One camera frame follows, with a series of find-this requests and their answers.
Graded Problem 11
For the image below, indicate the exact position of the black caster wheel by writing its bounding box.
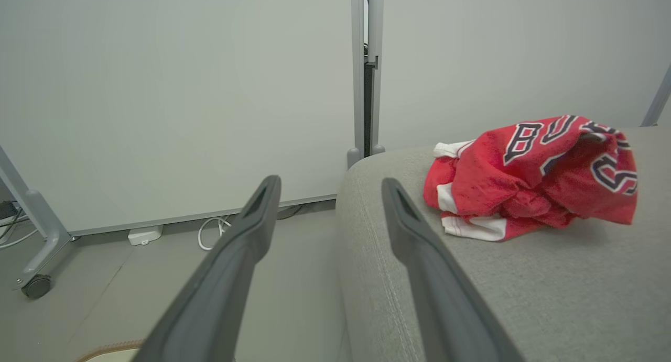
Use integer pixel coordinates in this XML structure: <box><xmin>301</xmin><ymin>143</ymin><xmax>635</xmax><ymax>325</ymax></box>
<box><xmin>21</xmin><ymin>275</ymin><xmax>53</xmax><ymax>300</ymax></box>

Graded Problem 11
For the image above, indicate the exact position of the grey board leg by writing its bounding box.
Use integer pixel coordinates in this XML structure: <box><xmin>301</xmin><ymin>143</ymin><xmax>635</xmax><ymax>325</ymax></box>
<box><xmin>0</xmin><ymin>145</ymin><xmax>72</xmax><ymax>290</ymax></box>
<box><xmin>641</xmin><ymin>63</ymin><xmax>671</xmax><ymax>127</ymax></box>

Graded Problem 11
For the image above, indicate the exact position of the white floor cable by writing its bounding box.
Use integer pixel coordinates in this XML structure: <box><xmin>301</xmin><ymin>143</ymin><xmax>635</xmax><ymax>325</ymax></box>
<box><xmin>198</xmin><ymin>215</ymin><xmax>232</xmax><ymax>251</ymax></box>

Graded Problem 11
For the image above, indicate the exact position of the grey fabric sofa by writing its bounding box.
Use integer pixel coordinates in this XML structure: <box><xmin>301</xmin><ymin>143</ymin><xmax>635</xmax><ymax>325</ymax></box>
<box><xmin>335</xmin><ymin>126</ymin><xmax>671</xmax><ymax>362</ymax></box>

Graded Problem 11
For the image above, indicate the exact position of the red basketball jersey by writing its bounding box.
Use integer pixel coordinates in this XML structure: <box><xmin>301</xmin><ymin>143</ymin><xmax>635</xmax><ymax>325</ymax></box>
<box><xmin>424</xmin><ymin>115</ymin><xmax>638</xmax><ymax>242</ymax></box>

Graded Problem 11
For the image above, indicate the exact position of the narrow white partition board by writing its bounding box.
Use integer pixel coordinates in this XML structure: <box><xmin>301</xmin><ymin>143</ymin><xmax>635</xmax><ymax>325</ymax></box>
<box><xmin>377</xmin><ymin>0</ymin><xmax>671</xmax><ymax>153</ymax></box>

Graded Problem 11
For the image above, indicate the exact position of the white power adapter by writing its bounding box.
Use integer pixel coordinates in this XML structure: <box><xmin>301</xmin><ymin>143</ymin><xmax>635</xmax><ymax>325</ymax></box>
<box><xmin>128</xmin><ymin>225</ymin><xmax>164</xmax><ymax>246</ymax></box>

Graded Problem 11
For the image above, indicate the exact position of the grey board post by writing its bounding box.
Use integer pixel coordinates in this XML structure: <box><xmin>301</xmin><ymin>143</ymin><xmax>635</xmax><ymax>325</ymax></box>
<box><xmin>347</xmin><ymin>0</ymin><xmax>366</xmax><ymax>169</ymax></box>
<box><xmin>366</xmin><ymin>0</ymin><xmax>386</xmax><ymax>156</ymax></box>

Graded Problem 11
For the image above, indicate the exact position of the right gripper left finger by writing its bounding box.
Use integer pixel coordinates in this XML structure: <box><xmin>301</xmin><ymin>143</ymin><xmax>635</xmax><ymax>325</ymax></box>
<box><xmin>131</xmin><ymin>175</ymin><xmax>282</xmax><ymax>362</ymax></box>

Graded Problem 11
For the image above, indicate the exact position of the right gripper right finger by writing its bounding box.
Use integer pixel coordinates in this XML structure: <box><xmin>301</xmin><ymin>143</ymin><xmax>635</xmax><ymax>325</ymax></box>
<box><xmin>382</xmin><ymin>178</ymin><xmax>525</xmax><ymax>362</ymax></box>

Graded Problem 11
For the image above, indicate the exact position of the thin white cable bundle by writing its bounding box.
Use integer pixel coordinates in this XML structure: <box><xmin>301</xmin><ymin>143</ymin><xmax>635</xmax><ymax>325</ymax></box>
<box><xmin>0</xmin><ymin>207</ymin><xmax>40</xmax><ymax>250</ymax></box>

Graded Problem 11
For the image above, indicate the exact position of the wide white partition board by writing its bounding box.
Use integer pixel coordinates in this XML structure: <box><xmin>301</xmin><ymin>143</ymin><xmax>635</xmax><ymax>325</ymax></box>
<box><xmin>0</xmin><ymin>0</ymin><xmax>365</xmax><ymax>237</ymax></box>

